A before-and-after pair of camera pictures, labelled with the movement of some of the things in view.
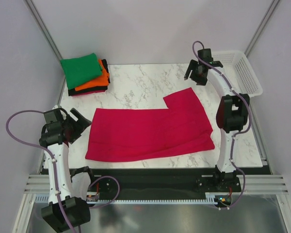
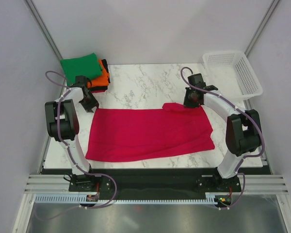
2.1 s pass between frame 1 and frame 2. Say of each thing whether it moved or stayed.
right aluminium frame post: stayed
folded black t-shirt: stayed
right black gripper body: moved
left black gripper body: moved
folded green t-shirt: stayed
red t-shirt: stayed
